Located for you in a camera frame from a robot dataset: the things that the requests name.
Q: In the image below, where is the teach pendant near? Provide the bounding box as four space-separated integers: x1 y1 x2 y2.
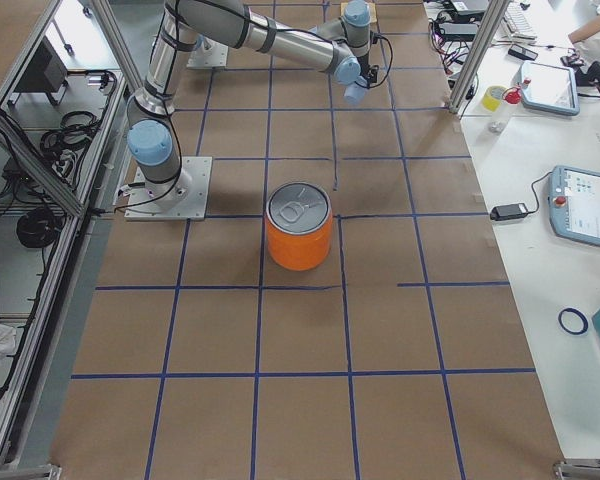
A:
548 165 600 247

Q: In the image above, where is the teach pendant far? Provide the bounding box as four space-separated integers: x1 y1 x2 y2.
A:
516 60 580 116

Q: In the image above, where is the blue tape ring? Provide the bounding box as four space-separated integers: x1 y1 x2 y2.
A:
557 307 589 336

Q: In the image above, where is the aluminium frame post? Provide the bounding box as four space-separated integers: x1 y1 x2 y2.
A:
448 0 509 114

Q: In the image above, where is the black smartphone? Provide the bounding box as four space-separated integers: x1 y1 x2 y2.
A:
507 44 538 61

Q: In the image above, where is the aluminium frame rack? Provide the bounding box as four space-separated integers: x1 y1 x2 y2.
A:
0 1 141 471

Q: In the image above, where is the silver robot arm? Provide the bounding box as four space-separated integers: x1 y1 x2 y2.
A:
126 1 378 211

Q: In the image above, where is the black braided cable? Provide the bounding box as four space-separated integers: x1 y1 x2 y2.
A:
367 32 394 90

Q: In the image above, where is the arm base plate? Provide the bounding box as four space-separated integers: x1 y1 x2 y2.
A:
186 39 228 70
124 156 213 221

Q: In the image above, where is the teach pendant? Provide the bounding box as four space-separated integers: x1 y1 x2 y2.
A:
548 165 600 247
516 60 580 116

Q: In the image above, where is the black power adapter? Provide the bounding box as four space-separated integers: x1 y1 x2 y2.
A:
489 203 529 222

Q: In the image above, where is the yellow tape roll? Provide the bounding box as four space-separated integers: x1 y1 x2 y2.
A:
481 85 507 112

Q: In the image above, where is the orange can container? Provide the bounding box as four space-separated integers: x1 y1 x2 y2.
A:
265 182 333 271

